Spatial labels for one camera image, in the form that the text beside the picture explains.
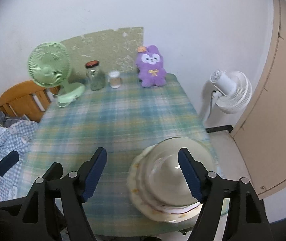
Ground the wooden chair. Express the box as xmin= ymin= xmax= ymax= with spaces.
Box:
xmin=0 ymin=80 xmax=52 ymax=122

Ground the green desk fan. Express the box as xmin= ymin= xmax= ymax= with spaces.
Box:
xmin=28 ymin=42 xmax=85 ymax=108

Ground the green plaid tablecloth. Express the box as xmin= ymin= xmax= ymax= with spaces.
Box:
xmin=0 ymin=72 xmax=229 ymax=238

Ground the cotton swab container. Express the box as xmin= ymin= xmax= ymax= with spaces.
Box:
xmin=108 ymin=71 xmax=122 ymax=89

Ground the green cartoon wall mat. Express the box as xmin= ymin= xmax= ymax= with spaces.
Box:
xmin=61 ymin=27 xmax=144 ymax=81

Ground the glass jar with black lid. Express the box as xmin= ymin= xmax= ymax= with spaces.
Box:
xmin=85 ymin=60 xmax=106 ymax=91

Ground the large white patterned bowl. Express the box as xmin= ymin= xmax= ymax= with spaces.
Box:
xmin=144 ymin=137 xmax=216 ymax=207

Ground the white standing fan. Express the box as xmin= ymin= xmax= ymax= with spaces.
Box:
xmin=201 ymin=69 xmax=253 ymax=122

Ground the cream scalloped bottom plate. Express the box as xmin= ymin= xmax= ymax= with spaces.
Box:
xmin=127 ymin=145 xmax=202 ymax=224

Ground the beige wooden door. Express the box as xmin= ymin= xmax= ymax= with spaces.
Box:
xmin=234 ymin=0 xmax=286 ymax=199

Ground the purple plush bunny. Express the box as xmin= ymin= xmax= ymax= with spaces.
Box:
xmin=135 ymin=45 xmax=167 ymax=88

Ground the blue checkered bedding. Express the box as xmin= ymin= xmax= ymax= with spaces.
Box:
xmin=0 ymin=119 xmax=38 ymax=201

